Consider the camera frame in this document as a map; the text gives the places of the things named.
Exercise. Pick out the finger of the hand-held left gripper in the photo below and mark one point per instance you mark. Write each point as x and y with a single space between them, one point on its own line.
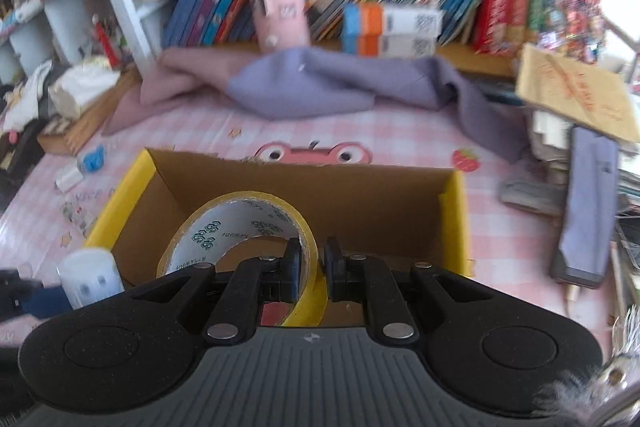
45 302

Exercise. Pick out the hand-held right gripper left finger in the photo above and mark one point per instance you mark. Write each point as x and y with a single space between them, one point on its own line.
292 272

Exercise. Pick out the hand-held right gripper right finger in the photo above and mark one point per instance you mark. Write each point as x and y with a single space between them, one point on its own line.
334 272

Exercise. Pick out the white squeeze bottle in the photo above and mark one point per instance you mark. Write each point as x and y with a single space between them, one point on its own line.
90 277

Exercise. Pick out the yellow cardboard box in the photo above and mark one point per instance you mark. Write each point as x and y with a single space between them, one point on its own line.
350 207

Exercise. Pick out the yellow tape roll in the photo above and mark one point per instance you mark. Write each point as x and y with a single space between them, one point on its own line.
225 227

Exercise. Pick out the white tube with blue cap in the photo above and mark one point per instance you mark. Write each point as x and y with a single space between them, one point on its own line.
92 159

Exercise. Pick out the pink checked tablecloth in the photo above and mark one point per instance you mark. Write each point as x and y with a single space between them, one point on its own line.
425 142

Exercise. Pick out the wooden chess box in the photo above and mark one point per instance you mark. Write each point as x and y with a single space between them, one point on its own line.
75 132

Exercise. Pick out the pink and purple cloth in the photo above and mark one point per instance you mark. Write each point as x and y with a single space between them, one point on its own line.
300 82

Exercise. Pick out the white garment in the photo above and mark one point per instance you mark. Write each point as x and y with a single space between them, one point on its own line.
27 99

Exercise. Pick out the cream tissue pack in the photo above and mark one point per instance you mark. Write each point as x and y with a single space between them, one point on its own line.
75 92

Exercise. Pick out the orange and white carton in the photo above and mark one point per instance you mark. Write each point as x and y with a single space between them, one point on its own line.
390 46
390 19

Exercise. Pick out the stack of loose papers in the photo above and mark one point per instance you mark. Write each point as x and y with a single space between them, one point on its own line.
540 147

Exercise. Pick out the fluffy pale sleeve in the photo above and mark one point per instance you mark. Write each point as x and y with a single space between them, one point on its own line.
560 394

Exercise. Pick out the dark power bank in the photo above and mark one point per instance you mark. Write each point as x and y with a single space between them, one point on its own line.
585 207

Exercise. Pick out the pink rectangular device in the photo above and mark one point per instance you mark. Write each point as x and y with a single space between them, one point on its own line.
280 7

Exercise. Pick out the brown paper envelope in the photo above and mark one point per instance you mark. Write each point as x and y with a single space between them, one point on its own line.
565 92

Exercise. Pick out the red thick dictionary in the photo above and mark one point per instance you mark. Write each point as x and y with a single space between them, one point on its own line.
492 14

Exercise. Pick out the colourful toy bundle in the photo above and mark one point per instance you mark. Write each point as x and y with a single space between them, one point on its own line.
575 24

